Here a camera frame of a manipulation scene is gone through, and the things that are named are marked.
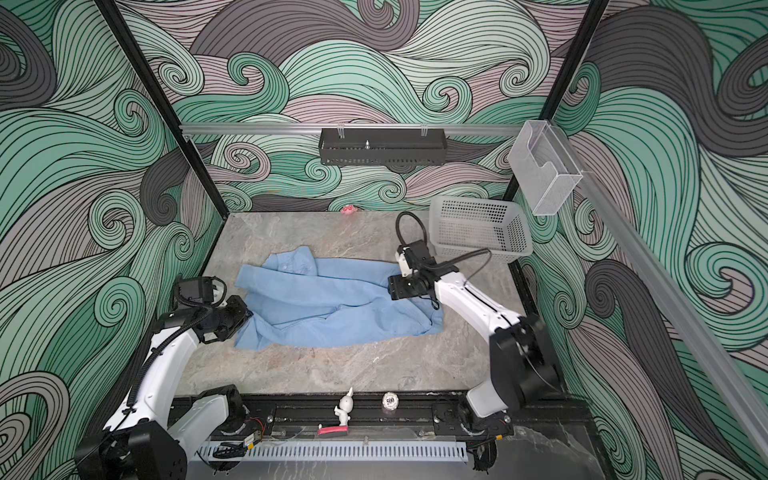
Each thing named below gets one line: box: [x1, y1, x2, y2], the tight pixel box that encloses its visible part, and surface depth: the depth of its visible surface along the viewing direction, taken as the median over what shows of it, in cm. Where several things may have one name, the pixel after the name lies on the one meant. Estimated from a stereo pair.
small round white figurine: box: [382, 392, 399, 410], surface depth 72 cm
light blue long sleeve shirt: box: [234, 246, 445, 349], surface depth 92 cm
